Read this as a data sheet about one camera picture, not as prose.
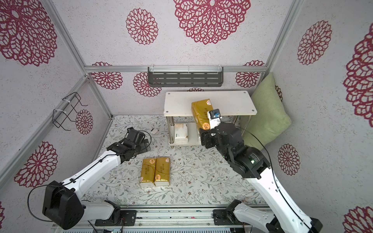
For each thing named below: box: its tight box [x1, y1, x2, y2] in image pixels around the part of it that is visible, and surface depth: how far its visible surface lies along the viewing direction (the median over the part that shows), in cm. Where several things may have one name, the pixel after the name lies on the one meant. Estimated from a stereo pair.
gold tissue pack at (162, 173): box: [153, 157, 171, 187], surface depth 85 cm
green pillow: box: [242, 72, 292, 150], surface depth 78 cm
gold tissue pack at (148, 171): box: [139, 158, 156, 188], surface depth 85 cm
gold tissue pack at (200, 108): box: [191, 98, 215, 131], surface depth 62 cm
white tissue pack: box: [174, 123, 188, 144], surface depth 97 cm
